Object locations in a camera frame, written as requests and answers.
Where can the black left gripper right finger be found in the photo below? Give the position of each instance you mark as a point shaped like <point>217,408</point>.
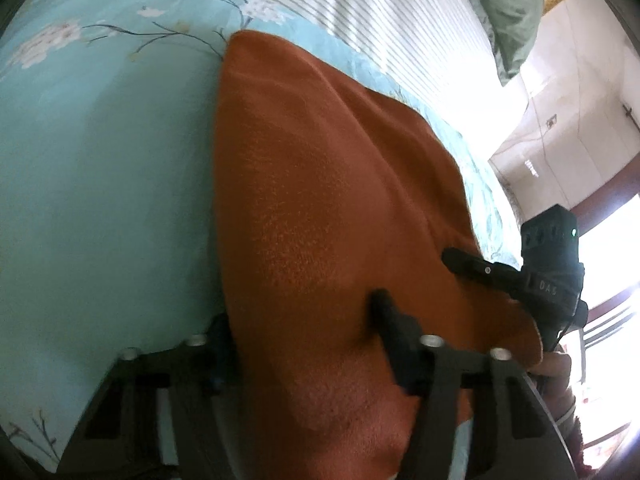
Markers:
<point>422,367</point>

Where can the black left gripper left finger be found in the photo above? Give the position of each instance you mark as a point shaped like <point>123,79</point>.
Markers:
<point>198,372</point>

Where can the rust orange knit sweater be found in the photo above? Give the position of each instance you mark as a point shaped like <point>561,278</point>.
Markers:
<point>324,191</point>

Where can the dark red sleeve forearm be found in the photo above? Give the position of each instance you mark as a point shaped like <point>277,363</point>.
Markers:
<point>569,427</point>

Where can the person's right hand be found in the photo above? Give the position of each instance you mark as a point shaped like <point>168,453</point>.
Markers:
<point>552,375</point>

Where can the green pillow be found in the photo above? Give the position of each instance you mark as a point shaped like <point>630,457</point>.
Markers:
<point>512,27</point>

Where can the white striped blanket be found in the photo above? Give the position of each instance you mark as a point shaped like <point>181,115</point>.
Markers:
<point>436,49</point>

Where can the light blue floral bedsheet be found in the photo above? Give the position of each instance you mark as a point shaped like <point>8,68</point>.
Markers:
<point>107,111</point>

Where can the brown wooden door frame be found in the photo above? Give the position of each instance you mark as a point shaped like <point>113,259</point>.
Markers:
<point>604,201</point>

